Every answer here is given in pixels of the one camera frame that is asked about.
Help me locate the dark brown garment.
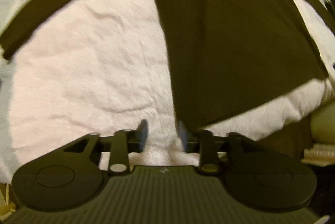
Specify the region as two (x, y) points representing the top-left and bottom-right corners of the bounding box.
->
(1, 0), (334, 130)

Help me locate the pink and blue bedspread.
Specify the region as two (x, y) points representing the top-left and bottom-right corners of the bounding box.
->
(1, 0), (334, 183)

